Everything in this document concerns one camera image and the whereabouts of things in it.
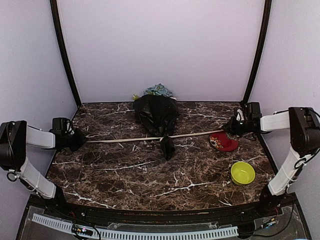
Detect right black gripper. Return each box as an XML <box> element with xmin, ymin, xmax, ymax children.
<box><xmin>223</xmin><ymin>116</ymin><xmax>254</xmax><ymax>138</ymax></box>

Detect beige satin ribbon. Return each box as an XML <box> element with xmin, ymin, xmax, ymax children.
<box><xmin>86</xmin><ymin>129</ymin><xmax>223</xmax><ymax>144</ymax></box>

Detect black wrapping paper sheet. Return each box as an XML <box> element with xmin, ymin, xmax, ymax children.
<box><xmin>133</xmin><ymin>94</ymin><xmax>179</xmax><ymax>161</ymax></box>

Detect blue hydrangea flower stem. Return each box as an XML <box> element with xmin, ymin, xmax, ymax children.
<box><xmin>143</xmin><ymin>83</ymin><xmax>173</xmax><ymax>98</ymax></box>

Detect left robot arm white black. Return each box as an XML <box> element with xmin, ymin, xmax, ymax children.
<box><xmin>0</xmin><ymin>117</ymin><xmax>88</xmax><ymax>218</ymax></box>

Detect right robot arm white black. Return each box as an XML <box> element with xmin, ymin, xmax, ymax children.
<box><xmin>222</xmin><ymin>102</ymin><xmax>320</xmax><ymax>217</ymax></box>

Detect red floral plate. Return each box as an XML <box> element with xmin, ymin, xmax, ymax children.
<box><xmin>209</xmin><ymin>131</ymin><xmax>239</xmax><ymax>152</ymax></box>

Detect lime green bowl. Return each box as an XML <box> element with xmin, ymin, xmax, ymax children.
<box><xmin>230</xmin><ymin>161</ymin><xmax>256</xmax><ymax>186</ymax></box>

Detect right black frame post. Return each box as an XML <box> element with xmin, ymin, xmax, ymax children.
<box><xmin>242</xmin><ymin>0</ymin><xmax>272</xmax><ymax>104</ymax></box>

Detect black frame post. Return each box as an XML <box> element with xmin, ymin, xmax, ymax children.
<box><xmin>242</xmin><ymin>0</ymin><xmax>272</xmax><ymax>104</ymax></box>
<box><xmin>49</xmin><ymin>0</ymin><xmax>82</xmax><ymax>108</ymax></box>

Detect grey slotted cable duct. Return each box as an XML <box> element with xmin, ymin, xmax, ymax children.
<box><xmin>31</xmin><ymin>213</ymin><xmax>239</xmax><ymax>240</ymax></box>

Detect black front table rail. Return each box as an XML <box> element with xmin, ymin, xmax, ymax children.
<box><xmin>66</xmin><ymin>202</ymin><xmax>260</xmax><ymax>224</ymax></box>

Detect left black frame post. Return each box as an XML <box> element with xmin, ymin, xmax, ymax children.
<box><xmin>49</xmin><ymin>0</ymin><xmax>82</xmax><ymax>108</ymax></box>

